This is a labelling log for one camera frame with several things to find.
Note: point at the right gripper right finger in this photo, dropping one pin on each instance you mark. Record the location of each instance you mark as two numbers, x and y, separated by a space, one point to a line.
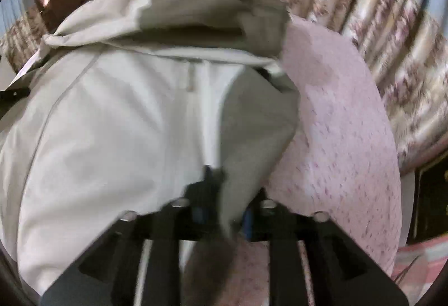
258 219

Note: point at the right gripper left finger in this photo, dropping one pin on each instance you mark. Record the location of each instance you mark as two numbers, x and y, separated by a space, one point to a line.
204 203

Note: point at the white grey jacket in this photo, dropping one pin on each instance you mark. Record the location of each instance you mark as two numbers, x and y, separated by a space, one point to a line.
127 104

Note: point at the floral curtain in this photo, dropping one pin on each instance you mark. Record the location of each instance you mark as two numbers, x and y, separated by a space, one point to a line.
404 44

